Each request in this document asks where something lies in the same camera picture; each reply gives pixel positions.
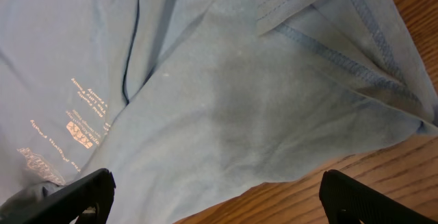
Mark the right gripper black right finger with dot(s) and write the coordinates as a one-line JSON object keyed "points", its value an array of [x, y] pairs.
{"points": [[345, 201]]}

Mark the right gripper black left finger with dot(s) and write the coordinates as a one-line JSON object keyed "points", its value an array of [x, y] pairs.
{"points": [[88, 200]]}

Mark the light blue t-shirt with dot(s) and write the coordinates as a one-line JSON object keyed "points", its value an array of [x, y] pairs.
{"points": [[192, 102]]}

